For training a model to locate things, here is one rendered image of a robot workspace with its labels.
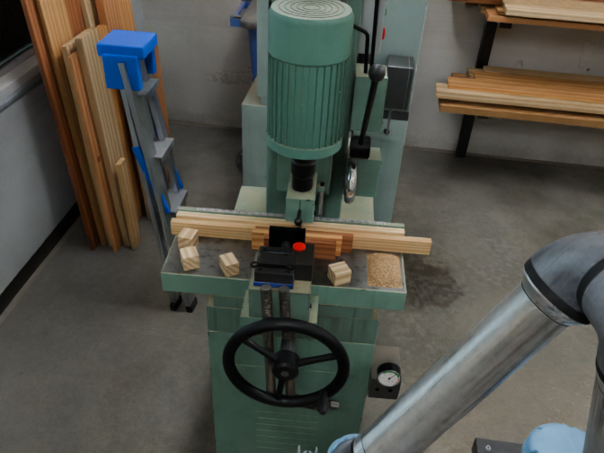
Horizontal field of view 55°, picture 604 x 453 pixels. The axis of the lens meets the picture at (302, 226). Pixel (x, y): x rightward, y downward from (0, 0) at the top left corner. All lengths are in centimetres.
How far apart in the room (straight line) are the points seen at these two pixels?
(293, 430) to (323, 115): 100
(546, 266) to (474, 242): 238
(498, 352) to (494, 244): 236
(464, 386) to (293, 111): 66
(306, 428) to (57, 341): 122
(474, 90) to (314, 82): 219
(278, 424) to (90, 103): 155
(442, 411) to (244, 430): 103
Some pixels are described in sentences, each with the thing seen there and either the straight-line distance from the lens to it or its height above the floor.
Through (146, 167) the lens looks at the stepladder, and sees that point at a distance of 225.
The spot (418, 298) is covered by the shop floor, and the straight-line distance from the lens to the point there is 277.
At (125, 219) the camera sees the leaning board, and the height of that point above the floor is 16.
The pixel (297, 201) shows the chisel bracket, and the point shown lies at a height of 106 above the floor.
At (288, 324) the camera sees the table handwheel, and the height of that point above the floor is 95.
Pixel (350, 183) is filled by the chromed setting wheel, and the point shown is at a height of 105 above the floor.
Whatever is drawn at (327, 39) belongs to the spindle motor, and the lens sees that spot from 120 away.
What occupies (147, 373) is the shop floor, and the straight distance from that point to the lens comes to 243.
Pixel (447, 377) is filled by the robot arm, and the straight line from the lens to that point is 93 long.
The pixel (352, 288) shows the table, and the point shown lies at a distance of 142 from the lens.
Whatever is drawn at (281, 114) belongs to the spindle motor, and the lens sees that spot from 128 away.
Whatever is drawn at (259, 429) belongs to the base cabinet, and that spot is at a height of 30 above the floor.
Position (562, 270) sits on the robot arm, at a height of 138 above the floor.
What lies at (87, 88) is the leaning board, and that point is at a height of 83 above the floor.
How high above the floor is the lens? 185
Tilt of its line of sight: 36 degrees down
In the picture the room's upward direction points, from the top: 3 degrees clockwise
